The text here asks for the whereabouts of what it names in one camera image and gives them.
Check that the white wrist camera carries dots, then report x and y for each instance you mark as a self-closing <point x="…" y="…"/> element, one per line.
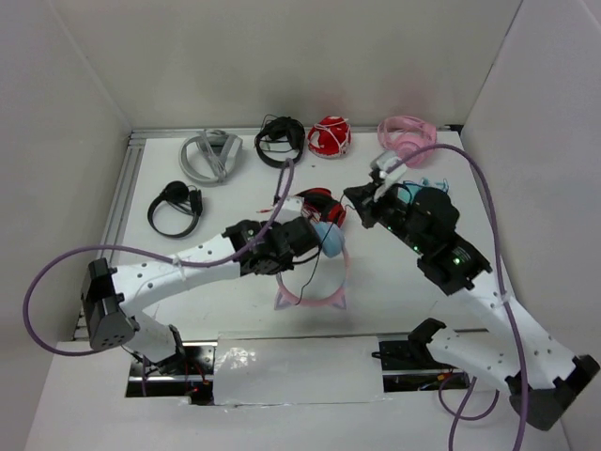
<point x="291" y="209"/>
<point x="386" y="170"/>

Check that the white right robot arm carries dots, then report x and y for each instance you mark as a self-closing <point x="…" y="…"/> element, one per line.
<point x="541" y="377"/>

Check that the blue pink cat headphones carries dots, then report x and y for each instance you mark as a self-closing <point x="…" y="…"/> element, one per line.
<point x="323" y="283"/>

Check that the black headphones with cable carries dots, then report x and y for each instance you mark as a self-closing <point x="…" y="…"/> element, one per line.
<point x="279" y="135"/>

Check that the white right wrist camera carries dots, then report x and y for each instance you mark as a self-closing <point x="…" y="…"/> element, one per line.
<point x="386" y="170"/>

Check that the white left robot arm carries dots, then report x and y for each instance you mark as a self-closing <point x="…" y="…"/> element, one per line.
<point x="114" y="299"/>

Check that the teal cat ear headphones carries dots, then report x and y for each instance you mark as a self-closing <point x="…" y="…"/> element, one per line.
<point x="415" y="187"/>

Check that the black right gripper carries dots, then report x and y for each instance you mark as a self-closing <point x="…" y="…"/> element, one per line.
<point x="362" y="198"/>

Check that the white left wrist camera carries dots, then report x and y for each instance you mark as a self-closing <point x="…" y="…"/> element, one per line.
<point x="291" y="209"/>

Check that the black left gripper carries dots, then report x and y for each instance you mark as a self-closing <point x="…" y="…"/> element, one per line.
<point x="287" y="264"/>

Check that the white taped panel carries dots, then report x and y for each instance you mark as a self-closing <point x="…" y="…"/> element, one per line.
<point x="288" y="371"/>

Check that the red white patterned headphones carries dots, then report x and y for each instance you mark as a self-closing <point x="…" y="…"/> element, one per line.
<point x="330" y="138"/>

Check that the white grey headphones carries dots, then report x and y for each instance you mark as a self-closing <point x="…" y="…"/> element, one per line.
<point x="218" y="148"/>

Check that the red black headphones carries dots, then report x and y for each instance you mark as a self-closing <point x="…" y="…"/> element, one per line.
<point x="320" y="206"/>

